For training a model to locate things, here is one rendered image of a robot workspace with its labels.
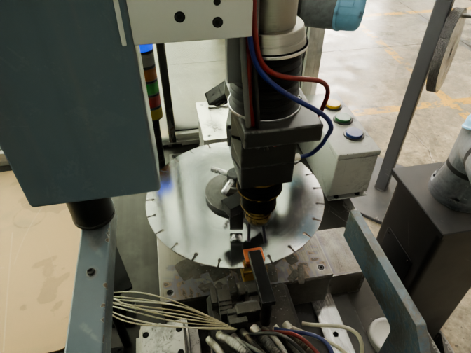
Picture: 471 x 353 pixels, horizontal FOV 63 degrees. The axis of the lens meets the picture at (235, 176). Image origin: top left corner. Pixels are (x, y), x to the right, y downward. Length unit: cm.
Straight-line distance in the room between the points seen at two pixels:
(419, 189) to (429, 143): 160
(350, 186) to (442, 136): 186
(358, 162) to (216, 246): 46
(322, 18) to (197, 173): 36
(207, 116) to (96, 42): 76
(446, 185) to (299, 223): 52
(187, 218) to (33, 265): 41
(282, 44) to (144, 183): 17
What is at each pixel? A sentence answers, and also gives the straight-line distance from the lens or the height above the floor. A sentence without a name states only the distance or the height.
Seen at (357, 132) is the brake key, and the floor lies 91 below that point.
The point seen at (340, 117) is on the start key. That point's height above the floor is 91.
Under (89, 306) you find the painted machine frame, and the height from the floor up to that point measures 105.
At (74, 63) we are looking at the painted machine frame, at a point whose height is 134.
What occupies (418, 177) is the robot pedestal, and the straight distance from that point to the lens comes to 118.
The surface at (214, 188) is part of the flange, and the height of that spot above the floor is 96.
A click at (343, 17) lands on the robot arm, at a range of 70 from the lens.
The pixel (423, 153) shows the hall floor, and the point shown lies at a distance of 262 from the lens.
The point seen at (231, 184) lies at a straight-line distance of 67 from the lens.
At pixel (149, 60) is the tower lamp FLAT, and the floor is 111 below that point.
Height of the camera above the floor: 145
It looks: 42 degrees down
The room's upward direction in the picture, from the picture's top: straight up
